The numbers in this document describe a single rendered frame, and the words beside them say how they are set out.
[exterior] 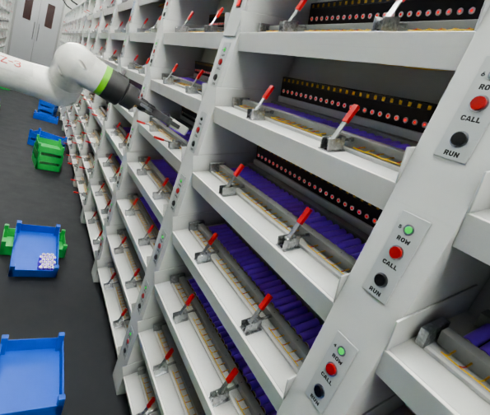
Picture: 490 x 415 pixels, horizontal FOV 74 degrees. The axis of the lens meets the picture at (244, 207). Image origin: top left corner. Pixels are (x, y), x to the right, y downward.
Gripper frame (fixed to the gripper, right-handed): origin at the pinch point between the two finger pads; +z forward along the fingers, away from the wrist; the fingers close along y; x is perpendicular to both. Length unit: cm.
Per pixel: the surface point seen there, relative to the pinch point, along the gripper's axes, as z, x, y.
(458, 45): -6, -29, -83
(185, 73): 8, -22, 46
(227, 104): 0.2, -13.2, -24.6
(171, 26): -7, -34, 45
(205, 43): -6.4, -27.5, -1.7
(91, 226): 20, 86, 92
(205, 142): 0.3, -0.9, -24.4
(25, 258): -11, 99, 59
